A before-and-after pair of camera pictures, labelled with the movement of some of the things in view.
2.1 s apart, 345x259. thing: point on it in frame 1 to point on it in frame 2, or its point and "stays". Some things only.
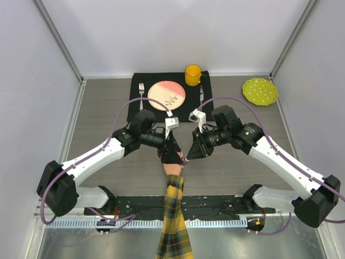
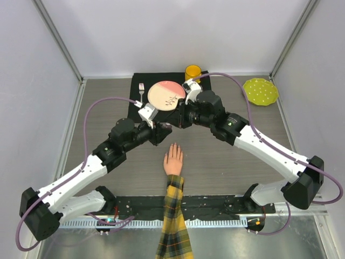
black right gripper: [200, 148] to [180, 113]
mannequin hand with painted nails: [171, 169] stays
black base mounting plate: [152, 207] stays
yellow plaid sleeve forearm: [173, 241] stays
